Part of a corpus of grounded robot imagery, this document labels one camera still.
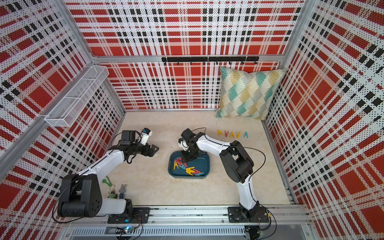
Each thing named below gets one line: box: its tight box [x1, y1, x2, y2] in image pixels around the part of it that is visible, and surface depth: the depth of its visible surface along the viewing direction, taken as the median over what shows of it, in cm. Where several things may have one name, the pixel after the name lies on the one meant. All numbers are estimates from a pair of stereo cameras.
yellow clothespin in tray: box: [185, 166, 196, 176], surface depth 90 cm
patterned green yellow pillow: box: [215, 66, 286, 121], surface depth 95 cm
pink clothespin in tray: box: [174, 157, 182, 166], surface depth 93 cm
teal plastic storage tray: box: [167, 151, 211, 179], surface depth 90 cm
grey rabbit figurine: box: [118, 184, 127, 199], surface depth 82 cm
